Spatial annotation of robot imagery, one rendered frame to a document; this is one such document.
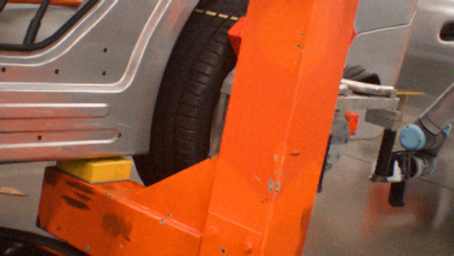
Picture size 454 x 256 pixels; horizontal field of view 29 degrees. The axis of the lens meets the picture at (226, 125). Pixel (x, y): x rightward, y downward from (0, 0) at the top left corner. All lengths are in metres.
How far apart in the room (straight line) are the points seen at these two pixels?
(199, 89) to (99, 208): 0.40
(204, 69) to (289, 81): 0.53
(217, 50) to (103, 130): 0.37
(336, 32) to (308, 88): 0.13
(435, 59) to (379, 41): 1.77
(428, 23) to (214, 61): 2.71
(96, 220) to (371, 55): 1.29
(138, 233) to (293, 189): 0.40
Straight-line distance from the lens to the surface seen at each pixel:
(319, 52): 1.71
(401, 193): 2.57
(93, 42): 2.00
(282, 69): 1.70
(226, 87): 2.18
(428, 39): 4.77
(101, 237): 2.05
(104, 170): 2.10
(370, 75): 2.41
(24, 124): 1.89
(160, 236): 1.92
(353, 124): 2.66
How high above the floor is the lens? 1.24
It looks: 10 degrees down
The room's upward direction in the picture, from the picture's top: 11 degrees clockwise
